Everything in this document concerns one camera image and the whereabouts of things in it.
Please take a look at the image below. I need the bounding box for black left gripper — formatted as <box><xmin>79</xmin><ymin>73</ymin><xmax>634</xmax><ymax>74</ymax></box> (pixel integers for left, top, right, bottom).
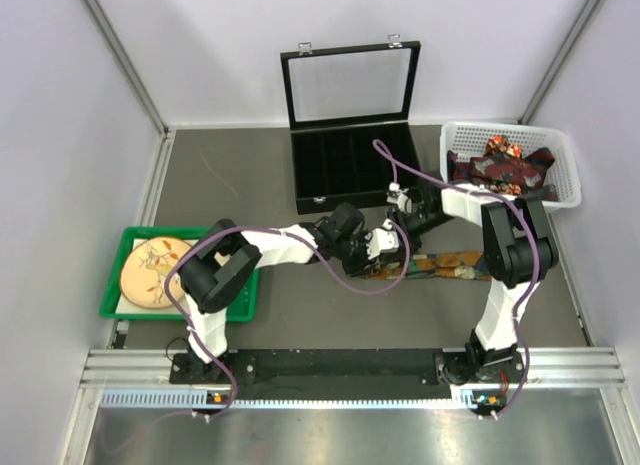
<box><xmin>333</xmin><ymin>229</ymin><xmax>380</xmax><ymax>277</ymax></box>

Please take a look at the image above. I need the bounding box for orange blue leaf-pattern tie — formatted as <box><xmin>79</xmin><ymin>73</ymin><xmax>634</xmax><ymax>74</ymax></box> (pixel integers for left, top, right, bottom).
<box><xmin>364</xmin><ymin>251</ymin><xmax>492</xmax><ymax>281</ymax></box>

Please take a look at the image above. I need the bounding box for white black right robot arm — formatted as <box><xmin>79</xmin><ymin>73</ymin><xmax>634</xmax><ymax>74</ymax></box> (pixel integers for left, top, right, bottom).
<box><xmin>387</xmin><ymin>180</ymin><xmax>559</xmax><ymax>385</ymax></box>

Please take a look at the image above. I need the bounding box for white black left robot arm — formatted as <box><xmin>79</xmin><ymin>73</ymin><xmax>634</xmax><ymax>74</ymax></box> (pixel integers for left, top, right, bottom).
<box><xmin>164</xmin><ymin>203</ymin><xmax>409</xmax><ymax>382</ymax></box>

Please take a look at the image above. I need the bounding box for white perforated plastic basket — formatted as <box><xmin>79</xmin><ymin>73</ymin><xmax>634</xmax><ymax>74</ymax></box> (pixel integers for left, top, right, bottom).
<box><xmin>439</xmin><ymin>121</ymin><xmax>582</xmax><ymax>212</ymax></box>

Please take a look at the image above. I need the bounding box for red floral rolled tie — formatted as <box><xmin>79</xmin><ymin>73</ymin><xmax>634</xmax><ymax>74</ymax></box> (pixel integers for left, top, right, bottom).
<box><xmin>485</xmin><ymin>135</ymin><xmax>522</xmax><ymax>158</ymax></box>

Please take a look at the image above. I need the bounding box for dark red patterned tie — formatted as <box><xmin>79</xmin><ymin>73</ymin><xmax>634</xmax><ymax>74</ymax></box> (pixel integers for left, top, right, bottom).
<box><xmin>446</xmin><ymin>147</ymin><xmax>559</xmax><ymax>201</ymax></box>

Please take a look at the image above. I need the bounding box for green plastic tray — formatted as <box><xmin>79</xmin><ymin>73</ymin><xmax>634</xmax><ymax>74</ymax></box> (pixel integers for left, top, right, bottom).
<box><xmin>99</xmin><ymin>226</ymin><xmax>259</xmax><ymax>323</ymax></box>

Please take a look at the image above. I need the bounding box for black glass-lid storage case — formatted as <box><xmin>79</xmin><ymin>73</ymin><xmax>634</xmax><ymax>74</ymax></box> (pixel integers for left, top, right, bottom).
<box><xmin>280</xmin><ymin>36</ymin><xmax>421</xmax><ymax>215</ymax></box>

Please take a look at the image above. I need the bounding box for round beige painted plate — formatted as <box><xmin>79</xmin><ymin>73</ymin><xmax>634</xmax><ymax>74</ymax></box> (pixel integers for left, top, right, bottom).
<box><xmin>119</xmin><ymin>236</ymin><xmax>194</xmax><ymax>310</ymax></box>

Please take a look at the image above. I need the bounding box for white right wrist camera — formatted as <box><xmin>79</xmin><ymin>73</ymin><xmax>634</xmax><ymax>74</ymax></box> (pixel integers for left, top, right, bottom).
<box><xmin>386</xmin><ymin>182</ymin><xmax>413</xmax><ymax>213</ymax></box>

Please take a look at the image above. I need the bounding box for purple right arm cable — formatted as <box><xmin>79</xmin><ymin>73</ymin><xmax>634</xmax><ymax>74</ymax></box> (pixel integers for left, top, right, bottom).
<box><xmin>373</xmin><ymin>138</ymin><xmax>544</xmax><ymax>420</ymax></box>

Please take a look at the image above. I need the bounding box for grey slotted cable duct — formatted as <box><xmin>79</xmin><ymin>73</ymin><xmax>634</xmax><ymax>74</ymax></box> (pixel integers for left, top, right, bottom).
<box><xmin>99</xmin><ymin>386</ymin><xmax>498</xmax><ymax>411</ymax></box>

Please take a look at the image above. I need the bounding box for aluminium frame rail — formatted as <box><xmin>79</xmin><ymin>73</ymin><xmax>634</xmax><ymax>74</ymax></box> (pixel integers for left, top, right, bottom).
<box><xmin>81</xmin><ymin>347</ymin><xmax>626</xmax><ymax>389</ymax></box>

